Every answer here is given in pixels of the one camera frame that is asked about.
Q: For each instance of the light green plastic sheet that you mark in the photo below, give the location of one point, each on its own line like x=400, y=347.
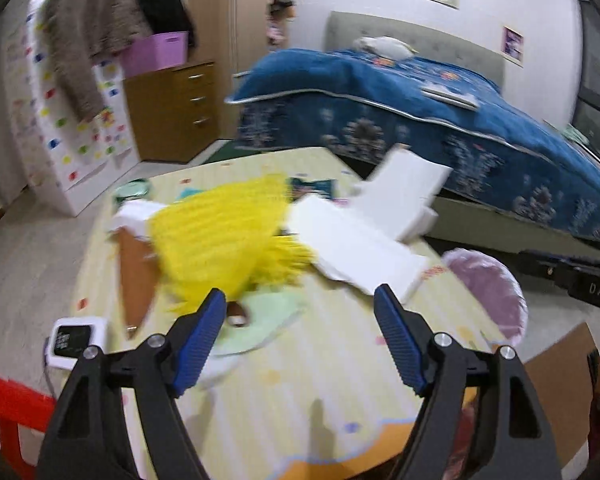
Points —
x=265, y=320

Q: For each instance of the beige bed frame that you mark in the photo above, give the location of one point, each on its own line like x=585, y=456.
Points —
x=505, y=225

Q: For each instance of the red plastic stool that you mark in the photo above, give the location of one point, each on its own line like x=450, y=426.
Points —
x=10, y=405

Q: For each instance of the white cabinet with coloured dots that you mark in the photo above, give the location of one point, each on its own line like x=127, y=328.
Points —
x=70, y=160

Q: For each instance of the flat cardboard sheet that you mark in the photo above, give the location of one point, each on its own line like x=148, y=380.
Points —
x=560, y=375

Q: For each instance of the small purple wall picture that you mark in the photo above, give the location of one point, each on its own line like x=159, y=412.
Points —
x=513, y=44

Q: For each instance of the dark window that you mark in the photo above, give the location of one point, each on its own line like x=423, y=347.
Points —
x=597, y=85

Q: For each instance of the white plush toy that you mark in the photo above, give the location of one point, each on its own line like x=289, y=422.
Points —
x=385, y=46

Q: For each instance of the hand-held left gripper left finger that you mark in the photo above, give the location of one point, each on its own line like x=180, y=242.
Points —
x=200, y=340

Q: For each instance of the brown cardboard piece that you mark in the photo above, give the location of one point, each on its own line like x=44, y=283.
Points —
x=135, y=280

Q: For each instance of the bed with blue quilt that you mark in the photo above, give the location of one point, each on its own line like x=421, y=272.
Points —
x=430, y=125

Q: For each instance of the brown quilted jacket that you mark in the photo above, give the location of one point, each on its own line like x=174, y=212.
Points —
x=87, y=25

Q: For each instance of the yellow foam net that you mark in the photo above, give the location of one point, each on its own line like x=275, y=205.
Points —
x=215, y=240

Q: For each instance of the long white foam slab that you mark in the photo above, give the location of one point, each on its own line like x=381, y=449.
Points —
x=355, y=245

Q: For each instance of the wooden drawer cabinet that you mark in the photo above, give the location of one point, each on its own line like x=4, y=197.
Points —
x=172, y=110

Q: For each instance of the pink storage box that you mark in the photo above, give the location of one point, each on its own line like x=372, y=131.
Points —
x=155, y=55

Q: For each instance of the trash bin with pink bag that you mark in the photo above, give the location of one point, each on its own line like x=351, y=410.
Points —
x=490, y=290

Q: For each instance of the angled white foam block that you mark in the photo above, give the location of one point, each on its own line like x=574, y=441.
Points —
x=405, y=190

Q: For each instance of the white digital timer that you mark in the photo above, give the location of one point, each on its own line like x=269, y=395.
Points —
x=75, y=342

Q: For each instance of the round green glass lid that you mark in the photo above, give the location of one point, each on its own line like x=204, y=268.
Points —
x=132, y=190

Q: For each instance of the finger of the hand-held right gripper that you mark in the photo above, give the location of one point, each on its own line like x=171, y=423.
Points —
x=542, y=266

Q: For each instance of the wooden wardrobe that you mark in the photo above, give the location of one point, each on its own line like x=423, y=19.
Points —
x=230, y=35

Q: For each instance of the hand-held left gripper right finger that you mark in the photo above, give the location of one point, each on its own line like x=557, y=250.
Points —
x=397, y=340

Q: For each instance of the grey padded headboard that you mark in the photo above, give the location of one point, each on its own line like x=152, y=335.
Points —
x=430, y=35

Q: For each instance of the hanging stuffed toys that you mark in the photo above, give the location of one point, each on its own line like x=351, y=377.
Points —
x=279, y=10

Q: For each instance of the black jacket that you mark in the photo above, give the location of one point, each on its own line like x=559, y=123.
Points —
x=165, y=5

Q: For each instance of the striped yellow tablecloth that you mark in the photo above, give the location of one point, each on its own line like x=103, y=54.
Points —
x=290, y=375

